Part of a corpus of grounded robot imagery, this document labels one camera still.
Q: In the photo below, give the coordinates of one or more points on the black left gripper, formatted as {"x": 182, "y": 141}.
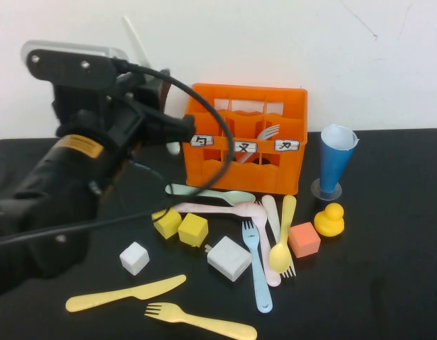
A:
{"x": 94, "y": 113}

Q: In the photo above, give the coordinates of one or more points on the white plastic knife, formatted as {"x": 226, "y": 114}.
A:
{"x": 136, "y": 42}

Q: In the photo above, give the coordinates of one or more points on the yellow plastic knife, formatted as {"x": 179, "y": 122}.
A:
{"x": 97, "y": 299}

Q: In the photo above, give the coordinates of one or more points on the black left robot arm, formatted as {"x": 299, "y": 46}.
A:
{"x": 44, "y": 187}

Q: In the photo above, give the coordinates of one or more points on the orange plastic cutlery crate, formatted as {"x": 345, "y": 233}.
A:
{"x": 260, "y": 177}

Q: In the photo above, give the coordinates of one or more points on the white paper label sticker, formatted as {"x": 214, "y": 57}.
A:
{"x": 247, "y": 146}
{"x": 202, "y": 140}
{"x": 286, "y": 145}

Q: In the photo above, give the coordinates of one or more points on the white plastic fork in crate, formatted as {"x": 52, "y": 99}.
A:
{"x": 266, "y": 134}

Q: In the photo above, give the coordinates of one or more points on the pink plastic spoon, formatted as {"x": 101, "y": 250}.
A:
{"x": 211, "y": 209}

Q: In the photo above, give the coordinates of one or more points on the pale green plastic spoon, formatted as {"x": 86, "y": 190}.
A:
{"x": 236, "y": 195}

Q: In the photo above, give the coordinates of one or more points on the yellow foam cube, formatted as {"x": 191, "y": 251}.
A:
{"x": 192, "y": 229}
{"x": 167, "y": 226}

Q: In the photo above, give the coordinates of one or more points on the small white foam cube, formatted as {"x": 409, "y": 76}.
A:
{"x": 134, "y": 258}

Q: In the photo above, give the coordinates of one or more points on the cream white plastic fork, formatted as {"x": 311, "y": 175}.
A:
{"x": 271, "y": 212}

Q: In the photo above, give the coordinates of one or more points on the pink plastic fork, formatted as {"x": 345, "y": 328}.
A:
{"x": 263, "y": 233}

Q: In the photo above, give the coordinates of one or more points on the white power adapter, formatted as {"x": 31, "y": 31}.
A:
{"x": 228, "y": 260}

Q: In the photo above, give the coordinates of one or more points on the blue paper cone cup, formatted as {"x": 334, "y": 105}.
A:
{"x": 333, "y": 166}

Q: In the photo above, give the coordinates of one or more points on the yellow plastic spoon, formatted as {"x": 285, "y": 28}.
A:
{"x": 280, "y": 256}

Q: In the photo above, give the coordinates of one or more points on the clear round plastic base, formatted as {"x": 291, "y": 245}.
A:
{"x": 332, "y": 197}

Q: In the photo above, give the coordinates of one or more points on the orange foam cube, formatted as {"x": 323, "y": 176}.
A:
{"x": 303, "y": 241}

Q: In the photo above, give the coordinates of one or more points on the light blue plastic fork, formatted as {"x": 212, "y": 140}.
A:
{"x": 259, "y": 280}

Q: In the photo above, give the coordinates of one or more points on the yellow rubber duck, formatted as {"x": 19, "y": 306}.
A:
{"x": 329, "y": 223}

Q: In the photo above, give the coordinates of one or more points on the yellow plastic fork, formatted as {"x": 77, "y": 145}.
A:
{"x": 204, "y": 320}

